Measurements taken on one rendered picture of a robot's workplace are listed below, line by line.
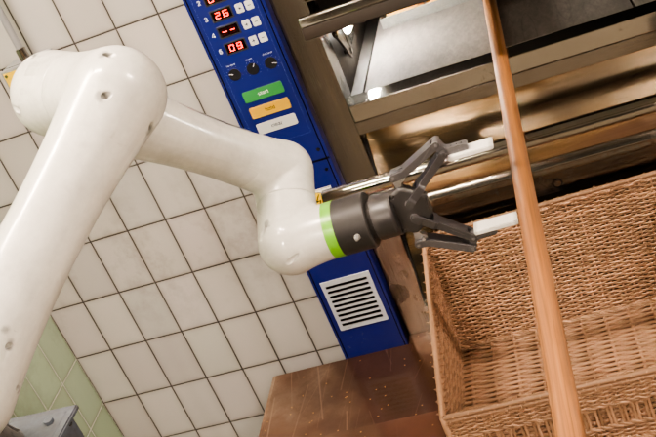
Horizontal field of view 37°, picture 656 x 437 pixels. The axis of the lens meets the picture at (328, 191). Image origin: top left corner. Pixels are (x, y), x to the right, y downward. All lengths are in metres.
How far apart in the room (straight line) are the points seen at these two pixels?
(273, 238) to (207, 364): 0.98
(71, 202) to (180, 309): 1.24
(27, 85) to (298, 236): 0.47
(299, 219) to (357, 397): 0.78
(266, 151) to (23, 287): 0.54
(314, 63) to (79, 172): 0.94
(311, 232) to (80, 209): 0.46
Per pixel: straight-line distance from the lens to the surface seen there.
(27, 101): 1.35
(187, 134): 1.46
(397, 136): 2.10
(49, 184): 1.18
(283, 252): 1.53
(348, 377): 2.30
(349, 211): 1.51
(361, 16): 1.83
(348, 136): 2.08
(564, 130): 1.67
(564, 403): 1.05
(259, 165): 1.55
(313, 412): 2.25
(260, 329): 2.38
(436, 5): 2.45
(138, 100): 1.20
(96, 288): 2.42
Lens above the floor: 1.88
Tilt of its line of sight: 24 degrees down
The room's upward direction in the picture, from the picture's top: 23 degrees counter-clockwise
